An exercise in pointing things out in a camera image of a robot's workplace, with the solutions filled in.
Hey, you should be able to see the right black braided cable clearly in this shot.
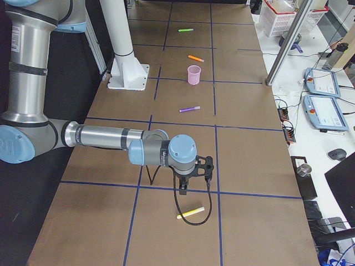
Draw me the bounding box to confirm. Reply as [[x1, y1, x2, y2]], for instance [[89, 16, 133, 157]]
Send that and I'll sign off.
[[146, 165, 212, 226]]

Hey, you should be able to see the black computer monitor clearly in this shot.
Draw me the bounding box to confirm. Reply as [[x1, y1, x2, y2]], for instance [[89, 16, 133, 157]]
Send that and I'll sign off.
[[324, 156, 354, 227]]

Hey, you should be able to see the blue handled saucepan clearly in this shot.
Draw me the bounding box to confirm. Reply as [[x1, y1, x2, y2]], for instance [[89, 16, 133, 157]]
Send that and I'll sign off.
[[278, 30, 303, 53]]

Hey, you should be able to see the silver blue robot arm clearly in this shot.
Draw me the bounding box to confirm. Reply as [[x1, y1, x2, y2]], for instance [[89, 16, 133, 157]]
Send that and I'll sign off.
[[1, 1, 200, 194]]

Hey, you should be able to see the orange highlighter pen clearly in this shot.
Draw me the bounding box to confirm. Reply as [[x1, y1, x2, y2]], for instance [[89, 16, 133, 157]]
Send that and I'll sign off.
[[187, 55, 204, 63]]

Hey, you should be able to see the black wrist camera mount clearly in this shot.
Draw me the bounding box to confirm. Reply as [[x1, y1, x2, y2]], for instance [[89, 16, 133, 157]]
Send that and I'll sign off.
[[192, 156, 214, 180]]

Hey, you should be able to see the aluminium frame post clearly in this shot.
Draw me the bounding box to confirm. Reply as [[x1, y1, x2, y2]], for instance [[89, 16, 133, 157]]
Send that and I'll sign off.
[[265, 0, 313, 86]]

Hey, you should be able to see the black flat box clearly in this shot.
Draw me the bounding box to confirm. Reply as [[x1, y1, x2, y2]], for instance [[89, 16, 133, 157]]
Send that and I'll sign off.
[[291, 156, 317, 201]]

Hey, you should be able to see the small steel cup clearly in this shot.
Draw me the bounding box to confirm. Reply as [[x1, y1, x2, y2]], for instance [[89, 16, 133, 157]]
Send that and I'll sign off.
[[296, 163, 312, 177]]

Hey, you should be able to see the pink mesh pen holder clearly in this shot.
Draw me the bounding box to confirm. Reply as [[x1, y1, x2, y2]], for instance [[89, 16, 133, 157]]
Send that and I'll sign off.
[[187, 65, 201, 85]]

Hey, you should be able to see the yellow highlighter pen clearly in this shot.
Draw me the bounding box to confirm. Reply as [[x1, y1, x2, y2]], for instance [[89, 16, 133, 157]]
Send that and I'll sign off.
[[176, 207, 205, 219]]

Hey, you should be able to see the upper black orange connector block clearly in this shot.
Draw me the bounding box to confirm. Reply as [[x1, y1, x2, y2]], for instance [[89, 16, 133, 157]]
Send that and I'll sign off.
[[277, 107, 289, 121]]

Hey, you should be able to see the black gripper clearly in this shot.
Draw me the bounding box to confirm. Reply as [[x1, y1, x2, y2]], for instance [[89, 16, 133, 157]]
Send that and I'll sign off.
[[177, 173, 192, 195]]

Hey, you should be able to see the upper blue teach pendant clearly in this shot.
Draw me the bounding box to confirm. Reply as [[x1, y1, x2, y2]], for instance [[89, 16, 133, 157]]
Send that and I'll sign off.
[[304, 68, 341, 98]]

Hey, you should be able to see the lower black orange connector block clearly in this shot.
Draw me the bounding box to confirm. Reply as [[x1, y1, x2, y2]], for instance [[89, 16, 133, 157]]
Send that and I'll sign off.
[[282, 126, 296, 144]]

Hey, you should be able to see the lower blue teach pendant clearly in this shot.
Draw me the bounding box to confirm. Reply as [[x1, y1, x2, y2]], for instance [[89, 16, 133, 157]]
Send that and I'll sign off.
[[303, 95, 349, 132]]

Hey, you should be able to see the black computer mouse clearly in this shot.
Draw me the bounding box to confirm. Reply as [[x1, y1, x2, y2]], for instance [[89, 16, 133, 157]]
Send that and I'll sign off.
[[327, 149, 347, 161]]

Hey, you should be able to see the dark water bottle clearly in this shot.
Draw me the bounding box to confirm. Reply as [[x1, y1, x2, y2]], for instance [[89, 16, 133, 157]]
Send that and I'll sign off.
[[322, 42, 349, 70]]

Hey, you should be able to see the blue teach pendant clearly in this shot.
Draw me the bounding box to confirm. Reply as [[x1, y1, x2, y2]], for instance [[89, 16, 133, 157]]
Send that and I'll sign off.
[[303, 95, 349, 132], [304, 68, 341, 98]]

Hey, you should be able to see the purple highlighter pen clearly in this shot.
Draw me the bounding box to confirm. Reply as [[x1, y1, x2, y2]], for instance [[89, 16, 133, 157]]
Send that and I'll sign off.
[[179, 106, 201, 113]]

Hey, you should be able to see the green highlighter pen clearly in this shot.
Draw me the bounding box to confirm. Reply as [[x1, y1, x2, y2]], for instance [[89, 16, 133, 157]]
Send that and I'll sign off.
[[178, 28, 194, 32]]

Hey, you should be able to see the black orange connector block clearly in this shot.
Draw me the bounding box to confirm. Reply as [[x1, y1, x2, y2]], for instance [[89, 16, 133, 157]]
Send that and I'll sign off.
[[277, 107, 289, 121], [282, 126, 296, 144]]

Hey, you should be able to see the white plastic basket red rim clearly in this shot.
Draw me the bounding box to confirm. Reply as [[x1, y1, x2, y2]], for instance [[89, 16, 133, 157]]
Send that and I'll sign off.
[[259, 1, 296, 37]]

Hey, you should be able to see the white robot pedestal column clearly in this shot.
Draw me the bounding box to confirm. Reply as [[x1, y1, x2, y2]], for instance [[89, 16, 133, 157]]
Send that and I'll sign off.
[[100, 0, 150, 91]]

